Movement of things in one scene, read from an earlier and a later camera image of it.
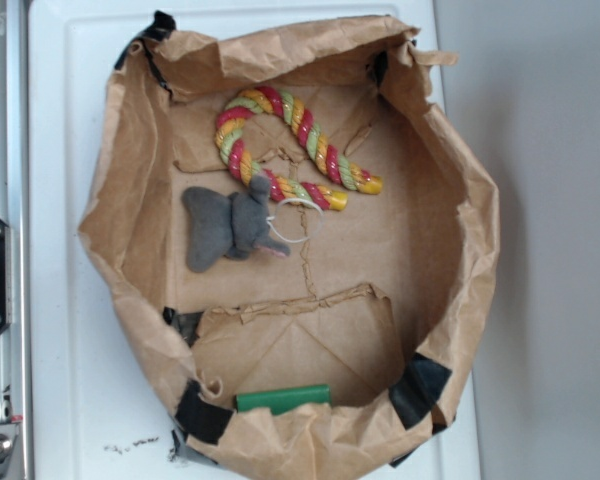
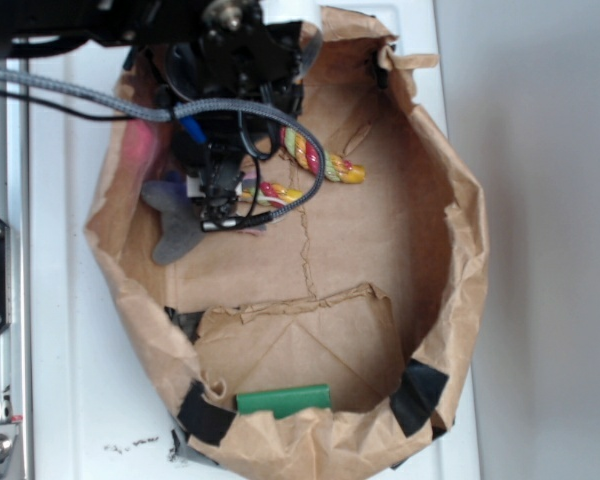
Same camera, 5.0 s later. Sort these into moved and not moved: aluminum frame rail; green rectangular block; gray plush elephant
Moved: gray plush elephant
Not moved: aluminum frame rail; green rectangular block
